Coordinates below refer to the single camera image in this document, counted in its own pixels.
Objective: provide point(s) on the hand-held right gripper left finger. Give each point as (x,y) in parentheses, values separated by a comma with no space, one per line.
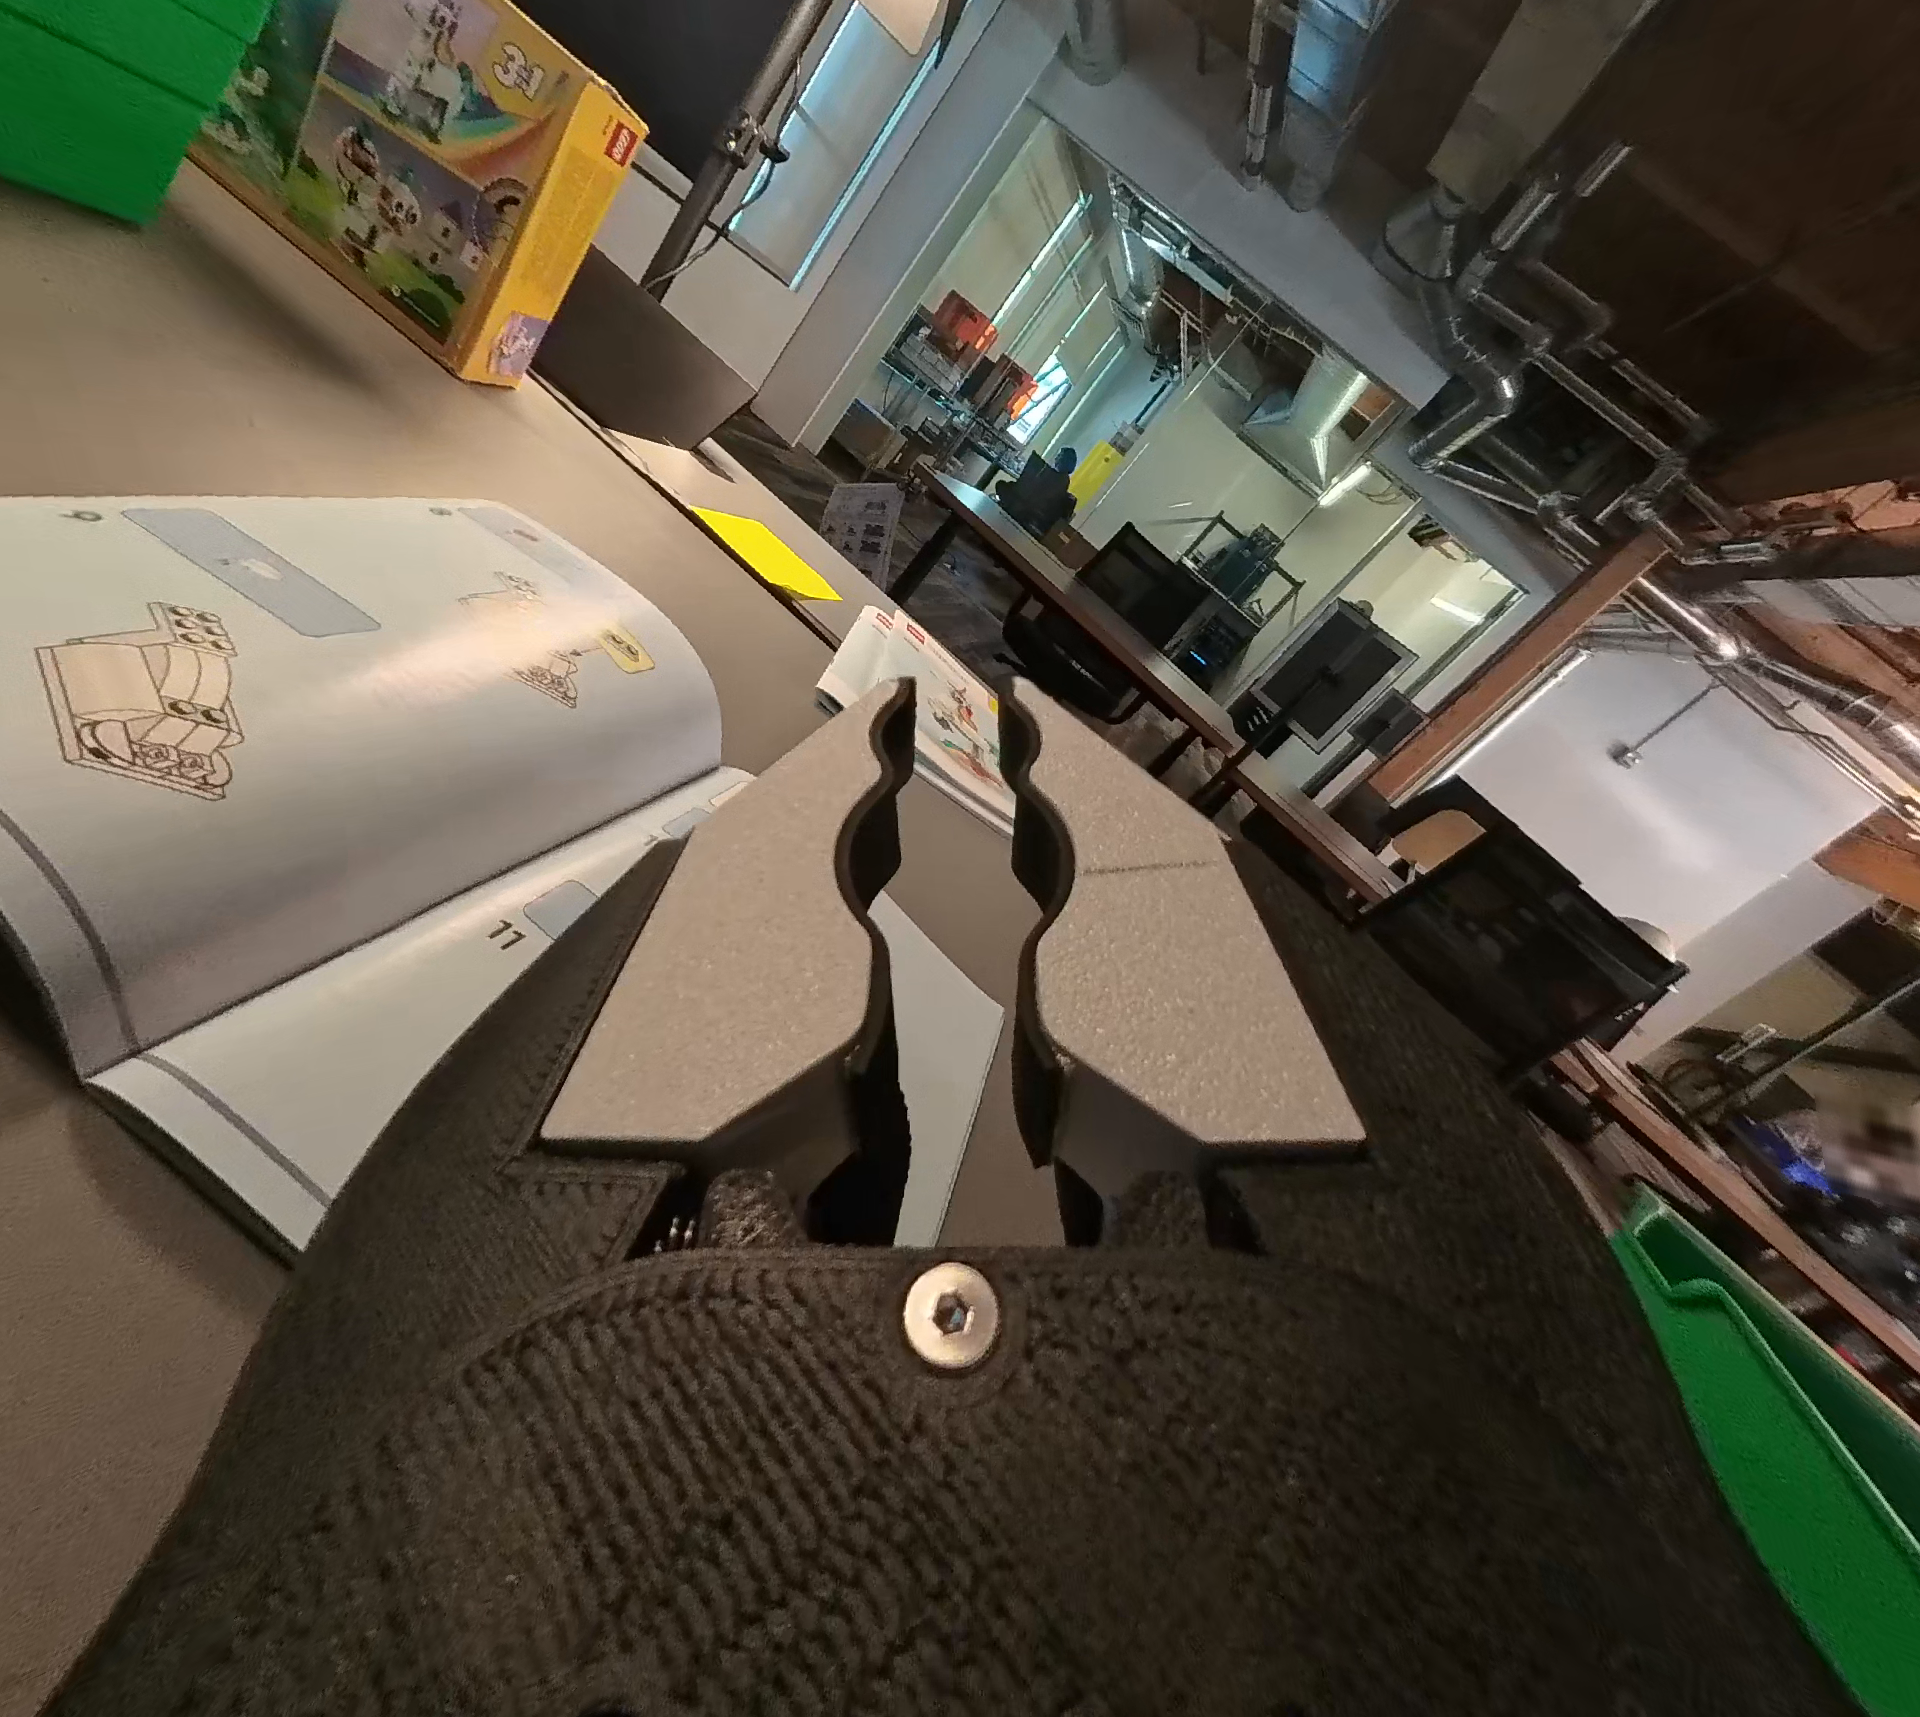
(720,983)

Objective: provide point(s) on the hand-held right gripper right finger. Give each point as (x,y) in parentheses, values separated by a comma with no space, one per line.
(1200,997)

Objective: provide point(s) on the yellow lego set box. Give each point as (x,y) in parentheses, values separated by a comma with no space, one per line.
(435,113)

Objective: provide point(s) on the black equipment cart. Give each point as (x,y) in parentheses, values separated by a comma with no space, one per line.
(1530,923)

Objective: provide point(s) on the small closed instruction booklet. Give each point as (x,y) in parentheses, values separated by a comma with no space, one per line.
(960,713)

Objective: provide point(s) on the open instruction booklet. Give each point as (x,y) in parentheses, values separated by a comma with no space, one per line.
(374,727)

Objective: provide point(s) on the yellow paper sheet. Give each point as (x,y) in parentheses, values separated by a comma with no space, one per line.
(764,551)

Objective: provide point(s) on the long wooden workbench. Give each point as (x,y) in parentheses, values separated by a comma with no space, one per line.
(1080,576)

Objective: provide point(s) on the brown wooden beam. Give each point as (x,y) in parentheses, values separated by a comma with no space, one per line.
(1515,667)

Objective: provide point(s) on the white printed floor sign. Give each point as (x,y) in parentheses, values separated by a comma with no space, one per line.
(863,529)

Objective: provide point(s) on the metal exhaust hood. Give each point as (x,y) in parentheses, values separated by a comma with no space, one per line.
(1321,426)

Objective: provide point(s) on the dark grey flat panel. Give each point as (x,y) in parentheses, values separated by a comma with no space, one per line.
(645,361)

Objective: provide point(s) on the metal storage shelf rack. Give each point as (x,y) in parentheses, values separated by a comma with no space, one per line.
(960,374)

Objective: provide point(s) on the grey ceiling pipe cluster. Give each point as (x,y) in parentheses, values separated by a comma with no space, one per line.
(1545,366)

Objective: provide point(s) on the black light stand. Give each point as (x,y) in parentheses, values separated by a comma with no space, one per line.
(751,126)

